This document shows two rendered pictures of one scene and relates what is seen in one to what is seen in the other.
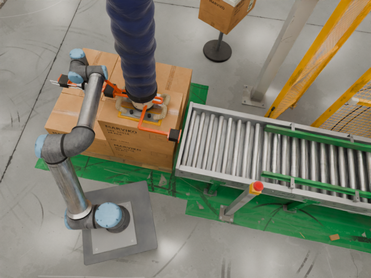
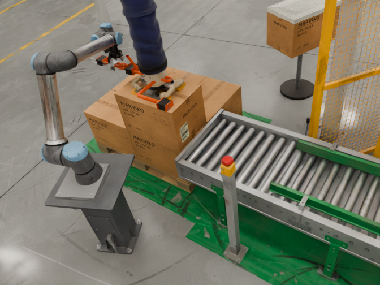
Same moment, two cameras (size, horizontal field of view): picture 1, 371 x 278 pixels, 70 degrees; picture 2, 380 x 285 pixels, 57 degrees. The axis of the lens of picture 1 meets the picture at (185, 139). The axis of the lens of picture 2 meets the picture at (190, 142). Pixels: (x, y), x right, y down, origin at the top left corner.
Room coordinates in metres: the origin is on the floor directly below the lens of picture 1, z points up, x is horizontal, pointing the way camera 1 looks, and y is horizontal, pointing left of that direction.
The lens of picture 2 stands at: (-0.64, -1.28, 2.53)
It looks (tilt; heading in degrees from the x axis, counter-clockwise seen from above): 43 degrees down; 39
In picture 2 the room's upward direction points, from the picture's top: 11 degrees counter-clockwise
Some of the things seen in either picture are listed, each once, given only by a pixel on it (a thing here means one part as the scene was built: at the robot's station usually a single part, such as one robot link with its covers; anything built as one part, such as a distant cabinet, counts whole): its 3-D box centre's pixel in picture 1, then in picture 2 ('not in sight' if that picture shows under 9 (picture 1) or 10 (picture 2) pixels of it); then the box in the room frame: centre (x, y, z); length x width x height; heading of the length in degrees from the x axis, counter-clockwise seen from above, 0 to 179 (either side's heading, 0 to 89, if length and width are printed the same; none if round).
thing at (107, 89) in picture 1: (110, 90); (132, 68); (1.12, 0.62, 1.07); 0.10 x 0.08 x 0.06; 177
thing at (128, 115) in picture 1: (140, 115); (150, 93); (1.01, 0.37, 0.97); 0.34 x 0.10 x 0.05; 87
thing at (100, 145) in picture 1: (126, 107); (165, 114); (1.43, 0.66, 0.34); 1.20 x 1.00 x 0.40; 87
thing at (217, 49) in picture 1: (221, 33); (299, 67); (2.74, -0.25, 0.31); 0.40 x 0.40 x 0.62
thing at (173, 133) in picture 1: (174, 135); (164, 104); (0.83, 0.08, 1.07); 0.09 x 0.08 x 0.05; 177
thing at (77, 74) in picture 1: (78, 72); (100, 37); (1.00, 0.73, 1.39); 0.12 x 0.12 x 0.09; 11
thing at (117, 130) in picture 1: (143, 118); (161, 108); (1.10, 0.38, 0.74); 0.60 x 0.40 x 0.40; 87
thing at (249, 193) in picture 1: (238, 202); (232, 214); (0.57, -0.54, 0.50); 0.07 x 0.07 x 1.00; 87
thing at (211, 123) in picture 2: (184, 134); (201, 135); (1.10, 0.01, 0.58); 0.70 x 0.03 x 0.06; 177
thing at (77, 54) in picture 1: (79, 59); (107, 31); (1.11, 0.76, 1.38); 0.10 x 0.09 x 0.12; 11
